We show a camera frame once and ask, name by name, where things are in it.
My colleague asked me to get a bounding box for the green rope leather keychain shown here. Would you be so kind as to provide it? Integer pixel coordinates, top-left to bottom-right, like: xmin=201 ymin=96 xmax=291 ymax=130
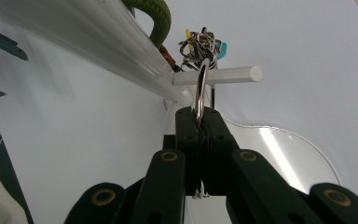
xmin=120 ymin=0 xmax=185 ymax=73

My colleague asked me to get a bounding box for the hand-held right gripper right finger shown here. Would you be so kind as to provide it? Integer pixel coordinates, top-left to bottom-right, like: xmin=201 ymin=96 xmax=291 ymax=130
xmin=200 ymin=106 xmax=325 ymax=224

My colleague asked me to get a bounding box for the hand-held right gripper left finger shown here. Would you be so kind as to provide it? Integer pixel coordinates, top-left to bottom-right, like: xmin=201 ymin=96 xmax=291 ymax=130
xmin=129 ymin=105 xmax=205 ymax=224

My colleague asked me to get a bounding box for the key ring bunch with tags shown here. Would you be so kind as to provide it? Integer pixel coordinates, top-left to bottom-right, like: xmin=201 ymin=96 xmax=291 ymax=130
xmin=177 ymin=27 xmax=228 ymax=124

